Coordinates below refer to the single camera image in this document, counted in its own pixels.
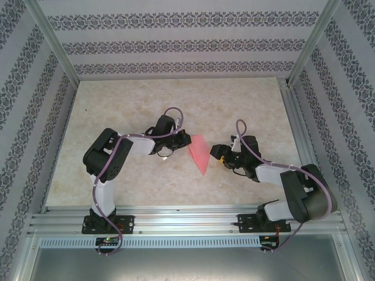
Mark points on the pink paper sheet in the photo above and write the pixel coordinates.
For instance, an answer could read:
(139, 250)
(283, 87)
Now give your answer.
(200, 152)

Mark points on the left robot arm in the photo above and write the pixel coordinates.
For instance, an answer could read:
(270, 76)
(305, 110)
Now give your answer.
(105, 158)

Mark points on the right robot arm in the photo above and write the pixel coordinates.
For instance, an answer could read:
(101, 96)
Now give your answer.
(310, 196)

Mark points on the small circuit board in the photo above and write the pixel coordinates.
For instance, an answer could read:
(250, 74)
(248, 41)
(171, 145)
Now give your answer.
(269, 240)
(107, 241)

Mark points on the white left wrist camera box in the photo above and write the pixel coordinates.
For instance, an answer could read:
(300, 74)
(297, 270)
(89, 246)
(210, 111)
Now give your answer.
(178, 122)

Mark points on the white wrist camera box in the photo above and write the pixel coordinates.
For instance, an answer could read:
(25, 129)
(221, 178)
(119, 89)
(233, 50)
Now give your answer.
(178, 122)
(235, 144)

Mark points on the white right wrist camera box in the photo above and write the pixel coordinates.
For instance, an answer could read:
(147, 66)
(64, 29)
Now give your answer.
(235, 144)

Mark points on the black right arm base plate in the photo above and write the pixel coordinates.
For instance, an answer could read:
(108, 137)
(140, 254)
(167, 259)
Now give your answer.
(244, 224)

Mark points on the aluminium side rail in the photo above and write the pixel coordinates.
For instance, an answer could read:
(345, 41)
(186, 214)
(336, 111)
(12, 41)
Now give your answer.
(294, 117)

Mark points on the aluminium mounting rail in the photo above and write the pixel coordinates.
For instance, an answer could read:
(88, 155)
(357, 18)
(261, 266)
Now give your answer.
(187, 219)

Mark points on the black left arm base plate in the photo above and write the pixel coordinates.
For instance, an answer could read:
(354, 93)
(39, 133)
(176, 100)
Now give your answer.
(129, 224)

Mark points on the aluminium frame post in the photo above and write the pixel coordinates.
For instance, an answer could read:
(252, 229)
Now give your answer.
(314, 41)
(54, 41)

